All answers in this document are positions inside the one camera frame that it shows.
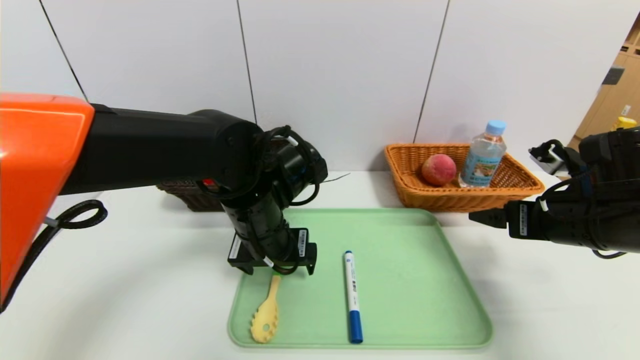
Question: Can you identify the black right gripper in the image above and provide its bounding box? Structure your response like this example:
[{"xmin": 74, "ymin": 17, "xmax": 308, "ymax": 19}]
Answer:
[{"xmin": 468, "ymin": 195, "xmax": 589, "ymax": 249}]

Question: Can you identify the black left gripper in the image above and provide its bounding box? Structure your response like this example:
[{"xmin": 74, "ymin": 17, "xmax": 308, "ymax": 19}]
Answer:
[{"xmin": 220, "ymin": 193, "xmax": 318, "ymax": 276}]

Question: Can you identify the cream pasta spoon green handle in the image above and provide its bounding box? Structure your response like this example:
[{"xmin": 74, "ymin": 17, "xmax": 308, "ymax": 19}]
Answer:
[{"xmin": 250, "ymin": 274, "xmax": 282, "ymax": 344}]

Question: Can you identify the clear water bottle blue cap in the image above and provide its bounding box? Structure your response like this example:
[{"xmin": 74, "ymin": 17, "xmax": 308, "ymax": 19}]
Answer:
[{"xmin": 459, "ymin": 119, "xmax": 508, "ymax": 189}]

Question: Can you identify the red peach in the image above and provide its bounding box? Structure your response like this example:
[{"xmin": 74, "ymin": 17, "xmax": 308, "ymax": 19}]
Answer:
[{"xmin": 421, "ymin": 153, "xmax": 457, "ymax": 187}]

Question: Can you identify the orange wicker basket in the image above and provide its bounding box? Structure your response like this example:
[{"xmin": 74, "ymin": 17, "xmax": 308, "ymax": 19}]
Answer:
[{"xmin": 384, "ymin": 143, "xmax": 546, "ymax": 213}]

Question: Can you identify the dark brown wicker basket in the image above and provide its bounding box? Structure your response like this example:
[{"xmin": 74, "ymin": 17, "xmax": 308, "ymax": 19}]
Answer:
[{"xmin": 156, "ymin": 177, "xmax": 227, "ymax": 213}]

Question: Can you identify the white marker blue cap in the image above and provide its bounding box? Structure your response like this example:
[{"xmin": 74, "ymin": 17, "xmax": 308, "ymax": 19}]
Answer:
[{"xmin": 343, "ymin": 250, "xmax": 364, "ymax": 344}]

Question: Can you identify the light green plastic tray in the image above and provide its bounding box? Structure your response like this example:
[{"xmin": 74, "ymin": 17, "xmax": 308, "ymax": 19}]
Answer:
[{"xmin": 227, "ymin": 207, "xmax": 494, "ymax": 349}]

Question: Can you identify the wooden cabinet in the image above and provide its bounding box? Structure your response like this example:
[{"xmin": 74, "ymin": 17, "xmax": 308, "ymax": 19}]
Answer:
[{"xmin": 570, "ymin": 12, "xmax": 640, "ymax": 151}]

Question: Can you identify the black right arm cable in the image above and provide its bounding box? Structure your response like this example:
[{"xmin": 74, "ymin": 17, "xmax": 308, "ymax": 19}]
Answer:
[{"xmin": 539, "ymin": 172, "xmax": 596, "ymax": 211}]

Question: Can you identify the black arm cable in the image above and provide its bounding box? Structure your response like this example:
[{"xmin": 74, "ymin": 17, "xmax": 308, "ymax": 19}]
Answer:
[
  {"xmin": 0, "ymin": 200, "xmax": 108, "ymax": 313},
  {"xmin": 539, "ymin": 172, "xmax": 596, "ymax": 211}
]

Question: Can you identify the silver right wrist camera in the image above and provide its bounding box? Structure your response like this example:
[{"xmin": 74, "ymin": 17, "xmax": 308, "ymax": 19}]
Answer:
[{"xmin": 529, "ymin": 140, "xmax": 571, "ymax": 177}]

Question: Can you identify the grey wall box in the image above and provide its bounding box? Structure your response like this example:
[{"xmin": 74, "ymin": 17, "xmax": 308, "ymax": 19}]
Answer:
[{"xmin": 601, "ymin": 66, "xmax": 625, "ymax": 86}]

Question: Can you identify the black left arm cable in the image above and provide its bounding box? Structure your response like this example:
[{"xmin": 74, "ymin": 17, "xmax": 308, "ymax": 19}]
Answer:
[{"xmin": 0, "ymin": 200, "xmax": 108, "ymax": 313}]

